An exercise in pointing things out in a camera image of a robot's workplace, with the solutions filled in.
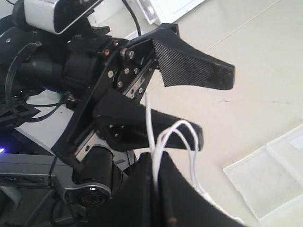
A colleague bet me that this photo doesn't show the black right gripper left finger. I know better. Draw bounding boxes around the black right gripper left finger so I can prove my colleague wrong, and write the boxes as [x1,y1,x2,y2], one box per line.
[108,153,160,227]

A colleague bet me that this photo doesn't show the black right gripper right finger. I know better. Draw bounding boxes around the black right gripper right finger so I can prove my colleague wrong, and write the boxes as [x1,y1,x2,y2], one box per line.
[158,152,244,227]

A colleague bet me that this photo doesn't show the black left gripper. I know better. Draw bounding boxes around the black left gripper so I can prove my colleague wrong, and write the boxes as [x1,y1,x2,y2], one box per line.
[50,30,204,170]

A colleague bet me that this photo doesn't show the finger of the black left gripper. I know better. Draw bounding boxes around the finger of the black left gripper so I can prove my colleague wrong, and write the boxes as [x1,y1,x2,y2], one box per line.
[152,26,235,90]

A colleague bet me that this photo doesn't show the white wired earphones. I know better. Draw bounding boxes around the white wired earphones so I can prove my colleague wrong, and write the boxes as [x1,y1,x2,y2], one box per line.
[144,92,244,224]

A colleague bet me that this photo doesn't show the white microwave oven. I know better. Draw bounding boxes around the white microwave oven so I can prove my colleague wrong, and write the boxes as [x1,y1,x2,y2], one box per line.
[136,0,204,25]

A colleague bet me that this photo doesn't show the clear plastic storage case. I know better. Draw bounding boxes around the clear plastic storage case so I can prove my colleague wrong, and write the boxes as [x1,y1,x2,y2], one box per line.
[223,125,303,227]

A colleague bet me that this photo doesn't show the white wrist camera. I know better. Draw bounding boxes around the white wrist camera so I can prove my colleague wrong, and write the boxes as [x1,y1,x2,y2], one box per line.
[12,0,102,35]

